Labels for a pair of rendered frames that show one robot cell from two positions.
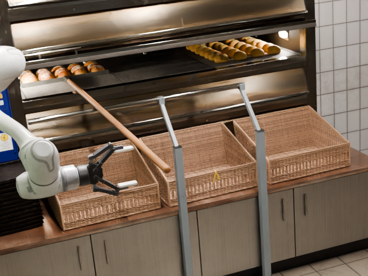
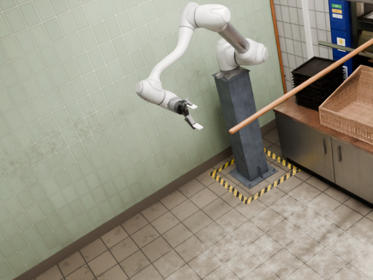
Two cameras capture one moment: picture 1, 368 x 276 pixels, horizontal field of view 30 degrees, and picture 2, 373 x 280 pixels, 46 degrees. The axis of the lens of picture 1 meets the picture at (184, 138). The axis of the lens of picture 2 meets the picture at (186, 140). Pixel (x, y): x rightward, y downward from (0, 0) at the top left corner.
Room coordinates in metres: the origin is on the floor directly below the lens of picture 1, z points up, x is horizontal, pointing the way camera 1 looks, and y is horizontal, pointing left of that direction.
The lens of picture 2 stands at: (2.08, -1.91, 2.49)
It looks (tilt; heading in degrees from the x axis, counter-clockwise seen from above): 32 degrees down; 85
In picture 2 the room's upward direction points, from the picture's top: 17 degrees counter-clockwise
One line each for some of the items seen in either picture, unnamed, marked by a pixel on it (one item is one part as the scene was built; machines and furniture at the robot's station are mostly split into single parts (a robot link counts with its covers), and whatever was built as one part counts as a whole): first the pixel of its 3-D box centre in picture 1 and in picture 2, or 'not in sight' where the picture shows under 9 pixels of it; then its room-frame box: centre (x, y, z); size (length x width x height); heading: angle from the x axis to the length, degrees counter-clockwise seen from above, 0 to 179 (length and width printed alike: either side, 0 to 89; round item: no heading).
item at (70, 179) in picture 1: (69, 177); (176, 105); (2.28, 0.42, 1.27); 0.09 x 0.06 x 0.09; 17
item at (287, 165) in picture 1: (290, 142); not in sight; (3.98, -0.65, 0.72); 0.56 x 0.49 x 0.28; 109
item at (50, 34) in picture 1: (167, 17); not in sight; (4.03, 0.03, 1.54); 1.79 x 0.11 x 0.19; 108
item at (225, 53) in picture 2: not in sight; (227, 53); (2.83, 1.13, 1.17); 0.18 x 0.16 x 0.22; 136
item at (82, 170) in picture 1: (89, 173); (182, 109); (2.30, 0.35, 1.27); 0.09 x 0.07 x 0.08; 107
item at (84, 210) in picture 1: (99, 182); (372, 104); (3.60, 0.50, 0.72); 0.56 x 0.49 x 0.28; 110
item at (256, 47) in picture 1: (231, 47); not in sight; (4.63, -0.38, 1.21); 0.61 x 0.48 x 0.06; 18
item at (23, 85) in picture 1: (59, 73); not in sight; (4.34, 0.76, 1.20); 0.55 x 0.36 x 0.03; 110
